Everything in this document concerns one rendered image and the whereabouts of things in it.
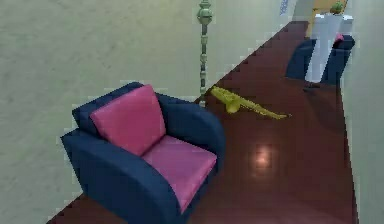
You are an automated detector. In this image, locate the blue framed wall picture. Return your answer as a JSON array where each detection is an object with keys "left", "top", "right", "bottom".
[{"left": 278, "top": 0, "right": 290, "bottom": 16}]

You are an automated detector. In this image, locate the white pedestal stand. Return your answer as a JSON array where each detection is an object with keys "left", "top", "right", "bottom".
[{"left": 304, "top": 12, "right": 354, "bottom": 84}]

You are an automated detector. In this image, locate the green floor lamp pole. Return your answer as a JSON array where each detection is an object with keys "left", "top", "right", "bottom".
[{"left": 195, "top": 0, "right": 214, "bottom": 108}]

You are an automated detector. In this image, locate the blue armchair with pink cushions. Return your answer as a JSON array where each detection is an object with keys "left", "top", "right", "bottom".
[
  {"left": 285, "top": 34, "right": 356, "bottom": 86},
  {"left": 60, "top": 81, "right": 227, "bottom": 224}
]

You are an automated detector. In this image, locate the yellow wooden door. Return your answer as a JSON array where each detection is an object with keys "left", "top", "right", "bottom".
[{"left": 305, "top": 0, "right": 349, "bottom": 38}]

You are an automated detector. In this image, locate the green houseplant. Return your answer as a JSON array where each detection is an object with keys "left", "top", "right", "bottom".
[{"left": 329, "top": 0, "right": 345, "bottom": 15}]

